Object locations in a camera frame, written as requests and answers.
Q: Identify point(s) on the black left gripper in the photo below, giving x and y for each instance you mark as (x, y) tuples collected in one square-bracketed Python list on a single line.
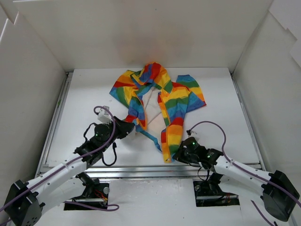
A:
[(125, 128)]

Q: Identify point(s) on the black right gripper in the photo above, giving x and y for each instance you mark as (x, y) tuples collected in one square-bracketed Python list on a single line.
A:
[(181, 155)]

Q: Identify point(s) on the rainbow striped zip jacket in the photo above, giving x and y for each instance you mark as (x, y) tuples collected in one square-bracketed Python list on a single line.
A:
[(157, 105)]

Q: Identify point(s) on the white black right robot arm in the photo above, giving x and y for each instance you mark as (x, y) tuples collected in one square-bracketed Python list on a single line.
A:
[(274, 191)]

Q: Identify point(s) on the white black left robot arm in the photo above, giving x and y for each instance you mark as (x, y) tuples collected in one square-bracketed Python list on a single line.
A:
[(27, 202)]

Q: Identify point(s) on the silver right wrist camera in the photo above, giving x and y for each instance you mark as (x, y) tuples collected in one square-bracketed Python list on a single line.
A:
[(192, 133)]

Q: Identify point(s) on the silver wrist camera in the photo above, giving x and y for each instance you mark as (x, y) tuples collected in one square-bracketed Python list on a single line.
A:
[(102, 115), (192, 133)]

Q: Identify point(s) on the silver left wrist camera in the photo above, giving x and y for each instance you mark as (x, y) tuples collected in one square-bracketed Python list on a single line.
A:
[(102, 115)]

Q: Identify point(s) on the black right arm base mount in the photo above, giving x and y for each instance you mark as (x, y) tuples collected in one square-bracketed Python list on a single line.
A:
[(209, 194)]

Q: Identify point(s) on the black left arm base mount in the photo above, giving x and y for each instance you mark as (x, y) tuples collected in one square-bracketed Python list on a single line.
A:
[(95, 193)]

